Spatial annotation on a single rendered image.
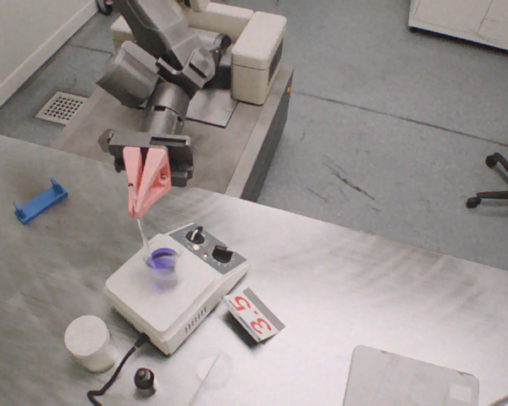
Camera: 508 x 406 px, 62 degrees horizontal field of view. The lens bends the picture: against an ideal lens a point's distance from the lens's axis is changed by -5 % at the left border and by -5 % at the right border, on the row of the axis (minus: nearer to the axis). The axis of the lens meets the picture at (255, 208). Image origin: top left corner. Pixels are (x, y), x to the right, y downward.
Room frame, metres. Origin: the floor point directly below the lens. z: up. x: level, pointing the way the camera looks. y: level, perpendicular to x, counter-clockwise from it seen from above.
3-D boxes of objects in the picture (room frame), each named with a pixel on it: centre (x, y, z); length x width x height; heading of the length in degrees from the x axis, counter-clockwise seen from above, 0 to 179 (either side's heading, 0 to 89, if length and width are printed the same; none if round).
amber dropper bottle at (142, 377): (0.16, 0.13, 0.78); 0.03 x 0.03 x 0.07
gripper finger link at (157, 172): (0.33, 0.14, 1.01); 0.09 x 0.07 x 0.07; 0
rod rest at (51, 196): (0.47, 0.40, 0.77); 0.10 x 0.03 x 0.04; 142
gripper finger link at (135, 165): (0.33, 0.12, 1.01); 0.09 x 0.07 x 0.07; 179
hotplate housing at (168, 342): (0.32, 0.11, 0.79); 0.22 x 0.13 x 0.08; 147
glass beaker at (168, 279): (0.30, 0.12, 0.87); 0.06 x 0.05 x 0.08; 111
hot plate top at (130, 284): (0.29, 0.13, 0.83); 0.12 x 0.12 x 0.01; 57
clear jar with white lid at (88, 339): (0.20, 0.22, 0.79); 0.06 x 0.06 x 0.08
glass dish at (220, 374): (0.20, 0.04, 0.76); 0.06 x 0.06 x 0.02
